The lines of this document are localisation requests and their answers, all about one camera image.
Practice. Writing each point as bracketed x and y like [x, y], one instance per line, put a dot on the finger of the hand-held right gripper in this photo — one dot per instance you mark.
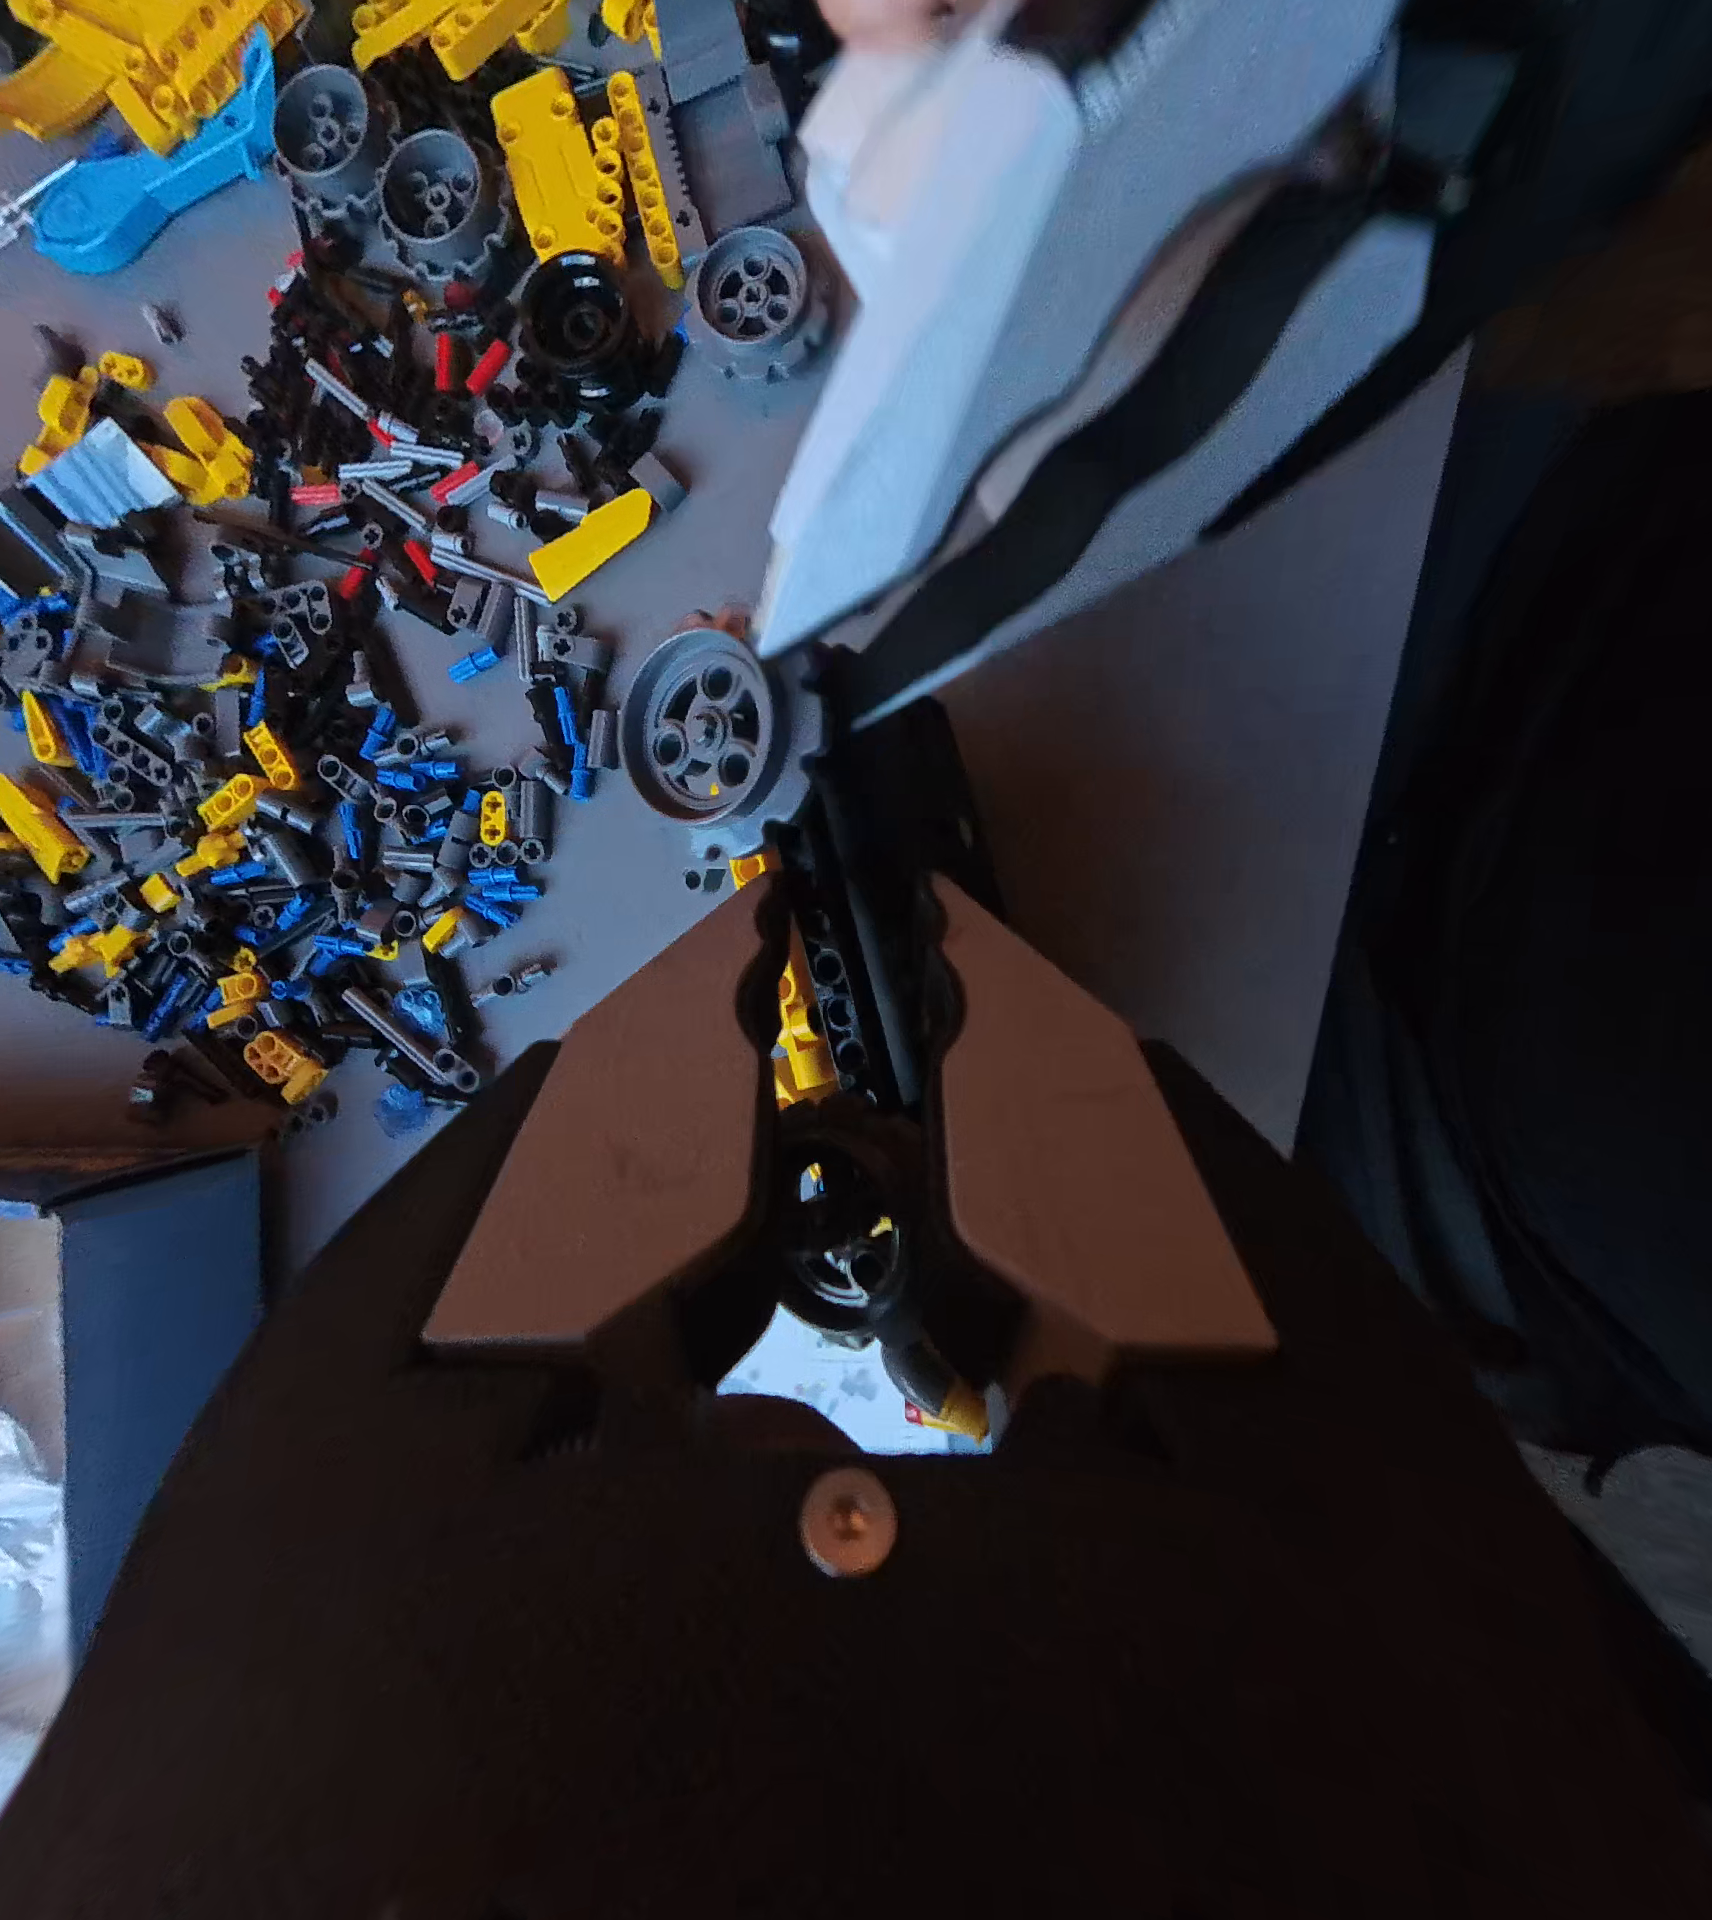
[930, 300]
[1246, 390]

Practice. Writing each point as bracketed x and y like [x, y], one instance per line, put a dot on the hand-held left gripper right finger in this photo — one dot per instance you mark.
[1096, 1184]

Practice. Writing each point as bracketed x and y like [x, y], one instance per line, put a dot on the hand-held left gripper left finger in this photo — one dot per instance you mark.
[601, 1184]

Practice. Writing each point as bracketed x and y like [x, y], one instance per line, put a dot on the yellow toy brick vehicle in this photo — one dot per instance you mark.
[870, 841]

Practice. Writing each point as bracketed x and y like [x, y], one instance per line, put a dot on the grey desk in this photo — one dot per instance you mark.
[1140, 781]

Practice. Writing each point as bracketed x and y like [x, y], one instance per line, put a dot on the person's right hand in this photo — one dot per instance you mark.
[886, 23]

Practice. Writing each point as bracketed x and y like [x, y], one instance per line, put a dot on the grey wheel hub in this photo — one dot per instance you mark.
[330, 135]
[750, 300]
[436, 203]

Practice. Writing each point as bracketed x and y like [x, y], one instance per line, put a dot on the black rubber tyre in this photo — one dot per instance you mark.
[574, 322]

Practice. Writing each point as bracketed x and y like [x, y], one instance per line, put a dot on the yellow and grey brick assembly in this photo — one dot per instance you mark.
[556, 165]

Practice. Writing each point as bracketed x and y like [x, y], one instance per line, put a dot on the yellow curved panel piece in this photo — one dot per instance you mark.
[594, 549]

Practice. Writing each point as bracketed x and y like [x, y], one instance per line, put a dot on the pile of small brick parts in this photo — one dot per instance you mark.
[347, 841]

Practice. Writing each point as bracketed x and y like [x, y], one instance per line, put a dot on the dark blue cardboard kit box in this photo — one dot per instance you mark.
[166, 1351]

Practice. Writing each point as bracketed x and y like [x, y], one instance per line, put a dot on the blue brick separator tool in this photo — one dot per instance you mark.
[120, 211]

